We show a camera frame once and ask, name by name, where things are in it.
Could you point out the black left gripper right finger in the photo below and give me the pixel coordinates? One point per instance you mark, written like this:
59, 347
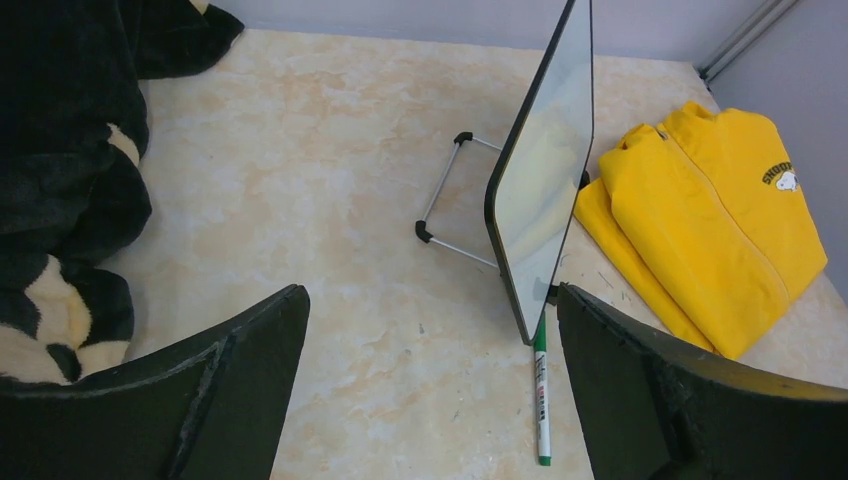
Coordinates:
652, 406

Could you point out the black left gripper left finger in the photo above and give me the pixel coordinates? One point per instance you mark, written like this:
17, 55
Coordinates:
211, 406

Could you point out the green whiteboard marker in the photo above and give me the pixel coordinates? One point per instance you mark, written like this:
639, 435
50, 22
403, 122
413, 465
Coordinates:
543, 443

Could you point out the black framed whiteboard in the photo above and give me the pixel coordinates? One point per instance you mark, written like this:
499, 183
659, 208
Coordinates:
532, 190

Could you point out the yellow folded sweatshirt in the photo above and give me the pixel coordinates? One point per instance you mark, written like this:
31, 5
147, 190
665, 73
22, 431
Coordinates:
704, 216

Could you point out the black floral plush blanket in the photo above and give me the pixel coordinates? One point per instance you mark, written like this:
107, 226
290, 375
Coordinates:
74, 130

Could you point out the aluminium frame post right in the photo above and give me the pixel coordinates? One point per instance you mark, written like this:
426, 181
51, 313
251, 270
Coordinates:
758, 24

